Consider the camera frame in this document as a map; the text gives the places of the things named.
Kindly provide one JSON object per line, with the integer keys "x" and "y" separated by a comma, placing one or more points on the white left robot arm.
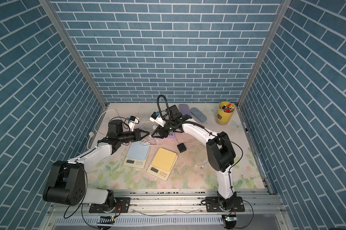
{"x": 67, "y": 182}

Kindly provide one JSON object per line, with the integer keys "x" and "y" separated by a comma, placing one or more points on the yellow electronic kitchen scale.
{"x": 162, "y": 164}

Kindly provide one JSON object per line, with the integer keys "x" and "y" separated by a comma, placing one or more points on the aluminium mounting rail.
{"x": 152, "y": 203}

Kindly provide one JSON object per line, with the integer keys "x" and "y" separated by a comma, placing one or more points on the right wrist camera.
{"x": 156, "y": 117}

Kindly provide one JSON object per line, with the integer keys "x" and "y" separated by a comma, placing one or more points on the purple power strip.
{"x": 171, "y": 135}

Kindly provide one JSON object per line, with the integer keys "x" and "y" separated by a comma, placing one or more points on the floral table mat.
{"x": 191, "y": 170}

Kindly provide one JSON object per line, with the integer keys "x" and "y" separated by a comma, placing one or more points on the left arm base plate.
{"x": 117, "y": 205}

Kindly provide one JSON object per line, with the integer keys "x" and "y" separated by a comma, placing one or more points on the yellow pen cup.
{"x": 225, "y": 112}

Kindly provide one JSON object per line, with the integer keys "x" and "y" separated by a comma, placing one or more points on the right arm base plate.
{"x": 224, "y": 204}

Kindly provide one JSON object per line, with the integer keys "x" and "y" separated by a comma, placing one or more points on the black USB wall charger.
{"x": 181, "y": 147}

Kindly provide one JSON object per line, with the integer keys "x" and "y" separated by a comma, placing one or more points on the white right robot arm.
{"x": 220, "y": 152}

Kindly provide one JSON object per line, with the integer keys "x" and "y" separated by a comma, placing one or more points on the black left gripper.
{"x": 136, "y": 134}

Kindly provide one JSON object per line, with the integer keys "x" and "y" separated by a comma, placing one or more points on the blue electronic kitchen scale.
{"x": 137, "y": 155}

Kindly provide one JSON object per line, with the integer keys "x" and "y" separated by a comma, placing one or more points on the purple pencil case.
{"x": 184, "y": 109}

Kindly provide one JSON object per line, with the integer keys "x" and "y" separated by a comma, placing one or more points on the blue pencil case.
{"x": 198, "y": 114}

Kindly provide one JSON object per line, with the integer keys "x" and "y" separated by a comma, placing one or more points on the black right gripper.
{"x": 161, "y": 131}

